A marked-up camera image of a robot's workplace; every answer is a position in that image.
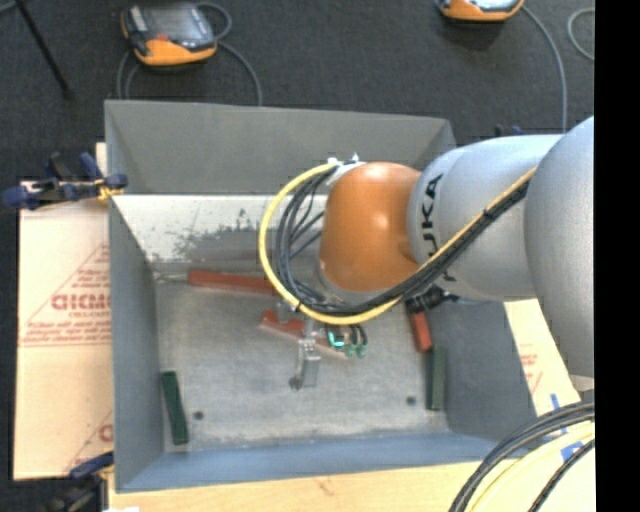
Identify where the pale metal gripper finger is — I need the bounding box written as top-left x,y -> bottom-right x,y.
288,346 -> 306,393
302,347 -> 322,389

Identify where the grey metal bin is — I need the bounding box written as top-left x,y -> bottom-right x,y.
103,99 -> 540,494

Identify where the dark green flat block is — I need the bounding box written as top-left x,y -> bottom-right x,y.
425,345 -> 449,413
159,370 -> 191,447

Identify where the brown cardboard board, red print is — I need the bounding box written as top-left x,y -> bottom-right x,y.
11,141 -> 584,482

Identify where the black cylinder on white bracket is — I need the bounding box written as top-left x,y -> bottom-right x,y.
404,289 -> 447,315

